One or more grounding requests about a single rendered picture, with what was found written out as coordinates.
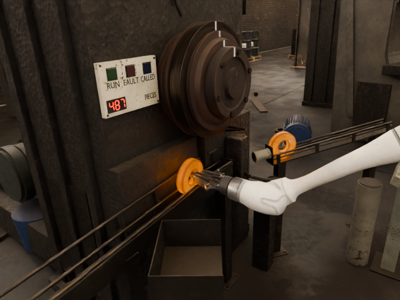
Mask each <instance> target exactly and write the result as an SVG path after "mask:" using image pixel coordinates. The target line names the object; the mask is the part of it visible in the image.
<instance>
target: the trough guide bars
mask: <svg viewBox="0 0 400 300"><path fill-rule="evenodd" d="M382 120H384V118H382V119H379V120H375V121H371V122H369V123H365V124H360V125H358V126H354V127H350V128H347V129H343V130H340V131H336V132H333V133H329V134H326V135H322V136H318V137H314V138H311V139H307V140H303V141H301V142H297V143H296V144H297V145H298V144H300V143H304V142H308V143H305V144H302V145H298V146H296V148H295V149H291V150H288V151H285V152H281V153H278V154H274V155H273V157H275V158H274V160H276V161H277V165H279V164H281V162H280V159H281V158H283V157H287V156H290V155H294V154H298V153H300V152H304V151H308V150H310V149H314V148H315V152H316V153H319V147H321V146H324V145H328V144H331V143H335V142H338V141H342V140H345V139H349V138H352V143H353V142H355V137H356V136H359V135H363V134H366V133H370V132H373V131H376V130H380V129H384V128H386V132H388V131H389V129H390V126H392V124H390V123H392V121H389V122H387V123H383V121H382ZM380 121H382V122H380ZM376 122H377V123H376ZM372 123H376V124H372ZM368 124H371V125H369V126H365V125H368ZM384 125H386V126H384ZM361 126H365V127H361ZM380 126H383V127H380ZM357 127H361V128H358V129H354V128H357ZM373 128H376V129H373ZM351 129H354V130H351ZM369 129H373V130H369ZM347 130H350V131H348V132H347ZM365 130H369V131H366V132H363V131H365ZM340 132H343V133H340ZM359 132H362V133H359ZM337 133H340V134H337ZM356 133H359V134H356ZM333 134H337V135H333ZM330 135H333V136H330ZM349 135H352V136H349ZM326 136H329V137H326ZM346 136H348V137H346ZM323 137H325V138H323ZM342 137H343V138H342ZM319 138H322V139H319ZM338 138H341V139H338ZM315 139H319V140H315ZM334 139H338V140H334ZM312 140H315V141H312ZM330 140H334V141H331V142H328V141H330ZM324 142H327V143H324ZM320 143H324V144H321V145H320ZM313 145H315V146H313ZM311 146H313V147H311ZM307 147H308V148H307ZM283 148H285V146H283V147H279V150H280V149H283ZM303 148H307V149H303ZM299 149H303V150H300V151H297V150H299ZM293 151H296V152H293ZM289 152H293V153H290V154H286V153H289ZM282 154H286V155H282ZM280 155H282V156H280Z"/></svg>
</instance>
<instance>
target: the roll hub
mask: <svg viewBox="0 0 400 300"><path fill-rule="evenodd" d="M234 48H235V57H234ZM238 49H241V48H239V47H222V48H220V49H219V50H218V51H216V52H215V54H214V55H213V56H212V58H211V60H210V62H209V65H208V68H207V72H206V75H205V97H206V101H207V104H208V107H209V109H210V111H211V112H212V113H213V114H214V115H215V116H217V117H222V118H235V117H236V116H237V115H239V114H240V112H241V111H242V110H243V108H244V106H245V104H246V102H245V101H244V99H245V97H248V96H249V91H250V88H251V73H248V68H251V67H250V63H249V60H248V57H247V55H246V54H245V52H244V51H243V50H242V49H241V54H240V55H238V54H237V50H238ZM221 62H225V68H221V67H220V64H221ZM219 95H221V97H222V99H221V101H220V102H218V101H217V97H218V96H219ZM232 111H233V112H234V116H233V117H230V112H232Z"/></svg>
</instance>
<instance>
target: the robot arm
mask: <svg viewBox="0 0 400 300"><path fill-rule="evenodd" d="M397 162H400V126H398V127H396V128H394V129H392V130H390V131H388V132H386V133H385V134H383V135H381V136H380V137H378V138H377V139H375V140H373V141H371V142H370V143H368V144H366V145H364V146H362V147H360V148H358V149H356V150H354V151H352V152H350V153H348V154H346V155H344V156H342V157H340V158H338V159H336V160H334V161H332V162H330V163H328V164H327V165H325V166H323V167H321V168H319V169H318V170H316V171H313V172H312V173H310V174H307V175H306V176H303V177H300V178H297V179H293V180H291V179H287V178H286V177H284V178H281V179H276V180H271V181H270V182H267V183H264V182H259V181H257V182H252V181H249V180H245V179H242V178H240V177H230V176H225V173H217V172H213V171H207V170H202V171H196V170H193V171H192V172H191V174H190V176H189V177H192V178H193V182H194V183H196V184H197V185H200V186H201V187H203V188H204V189H205V190H206V191H209V189H212V188H213V189H215V190H218V191H219V192H220V193H221V194H223V195H226V196H228V198H229V199H231V200H234V201H236V202H239V203H241V204H244V205H245V206H246V207H248V208H250V209H252V210H254V211H257V212H259V213H263V214H267V215H280V214H282V213H283V212H284V210H285V208H286V206H287V205H289V204H291V203H293V202H295V201H296V198H297V196H298V195H300V194H301V193H303V192H306V191H308V190H310V189H312V188H315V187H317V186H320V185H323V184H325V183H328V182H331V181H333V180H336V179H339V178H341V177H344V176H347V175H349V174H352V173H355V172H357V171H361V170H364V169H367V168H371V167H376V166H380V165H385V164H391V163H397Z"/></svg>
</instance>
